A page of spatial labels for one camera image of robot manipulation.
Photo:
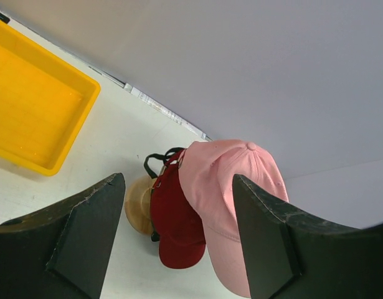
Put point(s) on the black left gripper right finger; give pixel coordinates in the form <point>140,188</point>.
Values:
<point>290,253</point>

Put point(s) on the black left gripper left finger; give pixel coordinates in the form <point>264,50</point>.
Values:
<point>62,250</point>

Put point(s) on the red LA cap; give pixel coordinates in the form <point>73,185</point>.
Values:
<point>186,246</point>

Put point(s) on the pink cap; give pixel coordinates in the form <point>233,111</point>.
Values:
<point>205,175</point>

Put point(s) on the wooden hat stand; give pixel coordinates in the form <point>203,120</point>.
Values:
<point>137,205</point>

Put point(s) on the yellow plastic tray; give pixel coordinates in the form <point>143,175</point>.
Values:
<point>44,102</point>

